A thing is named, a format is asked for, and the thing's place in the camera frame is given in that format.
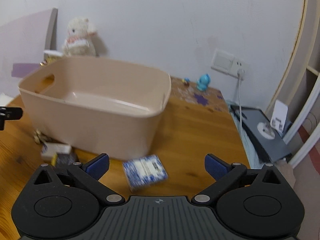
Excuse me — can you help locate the white wall light switch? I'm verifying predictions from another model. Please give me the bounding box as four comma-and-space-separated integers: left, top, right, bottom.
210, 49, 234, 74

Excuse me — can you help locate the white wooden shelf frame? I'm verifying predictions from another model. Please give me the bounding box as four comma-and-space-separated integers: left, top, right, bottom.
265, 0, 320, 168

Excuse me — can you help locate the dark grey flat box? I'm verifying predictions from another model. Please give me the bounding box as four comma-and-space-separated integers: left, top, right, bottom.
231, 105, 292, 163

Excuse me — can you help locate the black cardboard box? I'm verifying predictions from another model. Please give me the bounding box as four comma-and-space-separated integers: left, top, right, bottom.
51, 152, 79, 167

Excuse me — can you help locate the blue cartoon card box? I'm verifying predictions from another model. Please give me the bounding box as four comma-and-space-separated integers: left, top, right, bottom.
123, 155, 168, 192

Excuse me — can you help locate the gold wrapped gift item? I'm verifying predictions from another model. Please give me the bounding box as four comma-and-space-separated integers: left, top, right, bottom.
40, 56, 61, 67

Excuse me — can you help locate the blue cartoon figurine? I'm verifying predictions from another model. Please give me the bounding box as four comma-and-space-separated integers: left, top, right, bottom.
196, 74, 211, 92

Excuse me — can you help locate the white power plug cable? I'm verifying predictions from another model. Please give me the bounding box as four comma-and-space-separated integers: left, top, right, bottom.
236, 68, 246, 136

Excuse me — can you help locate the small golden trinket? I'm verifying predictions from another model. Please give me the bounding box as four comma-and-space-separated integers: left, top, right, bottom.
33, 129, 48, 144

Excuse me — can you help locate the white phone stand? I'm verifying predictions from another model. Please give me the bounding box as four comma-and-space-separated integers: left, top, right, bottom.
257, 100, 288, 140

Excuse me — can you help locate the small blue yellow toy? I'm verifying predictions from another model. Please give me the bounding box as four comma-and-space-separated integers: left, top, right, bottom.
182, 78, 190, 86

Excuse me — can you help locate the white paper card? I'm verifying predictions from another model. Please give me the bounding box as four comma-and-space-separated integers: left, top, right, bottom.
44, 50, 63, 57

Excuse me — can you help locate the beige plastic storage bin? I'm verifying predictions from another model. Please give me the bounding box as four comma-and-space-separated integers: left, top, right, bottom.
18, 56, 171, 160

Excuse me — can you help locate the white wall power socket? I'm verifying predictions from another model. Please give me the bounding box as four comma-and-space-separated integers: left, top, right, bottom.
229, 57, 249, 80

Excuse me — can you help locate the pink headboard panel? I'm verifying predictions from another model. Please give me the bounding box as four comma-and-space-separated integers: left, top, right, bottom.
1, 8, 58, 98

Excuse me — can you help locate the white plush lamb toy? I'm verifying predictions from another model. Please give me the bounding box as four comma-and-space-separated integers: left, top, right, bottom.
62, 17, 97, 56

